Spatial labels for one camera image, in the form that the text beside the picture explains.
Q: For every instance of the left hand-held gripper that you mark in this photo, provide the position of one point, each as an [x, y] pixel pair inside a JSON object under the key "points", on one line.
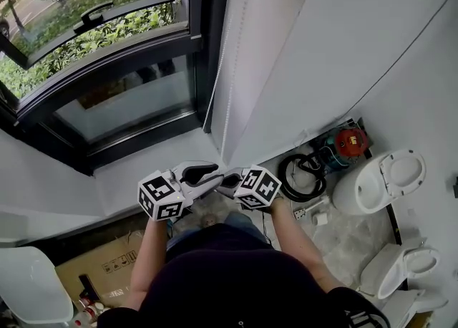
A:
{"points": [[161, 197]]}

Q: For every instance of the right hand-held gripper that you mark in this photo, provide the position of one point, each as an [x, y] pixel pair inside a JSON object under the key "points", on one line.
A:
{"points": [[257, 187]]}

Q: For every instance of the person's left forearm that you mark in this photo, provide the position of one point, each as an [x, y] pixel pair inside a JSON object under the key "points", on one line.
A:
{"points": [[148, 262]]}

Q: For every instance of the person's right forearm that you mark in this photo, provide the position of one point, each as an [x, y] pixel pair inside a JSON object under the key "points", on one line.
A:
{"points": [[297, 244]]}

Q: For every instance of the person's blue jeans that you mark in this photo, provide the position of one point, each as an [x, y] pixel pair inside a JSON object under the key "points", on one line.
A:
{"points": [[239, 221]]}

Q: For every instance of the person's shoe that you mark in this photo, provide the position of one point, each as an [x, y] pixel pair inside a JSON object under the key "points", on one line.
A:
{"points": [[208, 220]]}

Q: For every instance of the white window sill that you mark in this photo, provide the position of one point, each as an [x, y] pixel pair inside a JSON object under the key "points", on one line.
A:
{"points": [[143, 162]]}

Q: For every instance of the white power strip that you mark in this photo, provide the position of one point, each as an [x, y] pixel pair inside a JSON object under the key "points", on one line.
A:
{"points": [[299, 214]]}

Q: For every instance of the person's black shirt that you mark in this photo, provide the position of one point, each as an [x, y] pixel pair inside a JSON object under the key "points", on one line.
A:
{"points": [[232, 283]]}

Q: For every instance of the brown cardboard box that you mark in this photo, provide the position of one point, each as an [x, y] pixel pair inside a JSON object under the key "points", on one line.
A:
{"points": [[111, 258]]}

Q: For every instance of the large white toilet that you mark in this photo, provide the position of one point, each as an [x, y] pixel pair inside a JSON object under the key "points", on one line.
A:
{"points": [[358, 190]]}

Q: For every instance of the red and teal machine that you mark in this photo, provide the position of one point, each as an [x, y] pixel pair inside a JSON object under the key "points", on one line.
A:
{"points": [[352, 140]]}

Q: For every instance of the red and white bottle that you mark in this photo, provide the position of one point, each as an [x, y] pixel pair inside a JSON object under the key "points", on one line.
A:
{"points": [[91, 310]]}

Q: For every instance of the black baseboard strip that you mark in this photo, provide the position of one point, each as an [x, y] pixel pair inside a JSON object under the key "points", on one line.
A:
{"points": [[395, 226]]}

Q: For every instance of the small white toilet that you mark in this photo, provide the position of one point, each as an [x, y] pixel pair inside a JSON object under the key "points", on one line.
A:
{"points": [[390, 273]]}

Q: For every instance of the white ceramic tank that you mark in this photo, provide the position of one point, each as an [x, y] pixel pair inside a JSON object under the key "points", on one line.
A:
{"points": [[408, 310]]}

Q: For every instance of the black window frame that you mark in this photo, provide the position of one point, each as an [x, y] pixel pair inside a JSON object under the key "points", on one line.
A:
{"points": [[118, 63]]}

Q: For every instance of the black wall box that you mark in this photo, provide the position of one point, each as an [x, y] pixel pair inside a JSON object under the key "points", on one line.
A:
{"points": [[455, 187]]}

